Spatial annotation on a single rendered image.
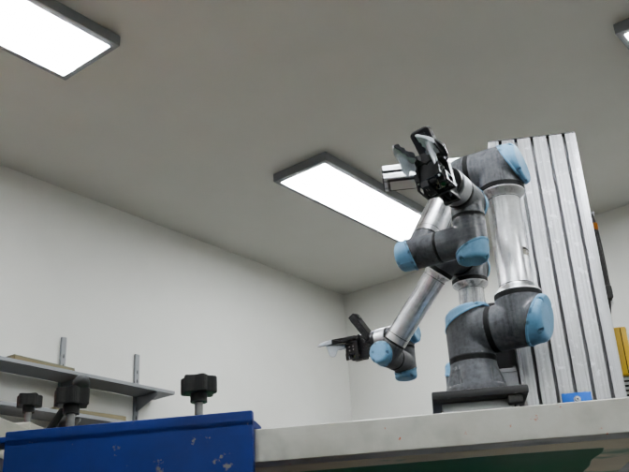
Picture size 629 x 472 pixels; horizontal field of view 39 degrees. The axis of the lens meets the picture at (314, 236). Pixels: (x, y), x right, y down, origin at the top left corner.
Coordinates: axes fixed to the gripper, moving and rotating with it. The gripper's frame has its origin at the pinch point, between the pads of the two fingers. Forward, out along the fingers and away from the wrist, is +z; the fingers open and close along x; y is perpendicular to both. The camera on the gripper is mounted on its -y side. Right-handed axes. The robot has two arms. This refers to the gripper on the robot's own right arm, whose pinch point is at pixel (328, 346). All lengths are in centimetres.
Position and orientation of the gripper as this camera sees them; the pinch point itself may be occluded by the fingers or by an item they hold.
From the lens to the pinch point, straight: 316.4
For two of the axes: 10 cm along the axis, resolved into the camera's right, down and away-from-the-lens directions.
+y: 1.3, 9.5, -2.9
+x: 5.4, 1.8, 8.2
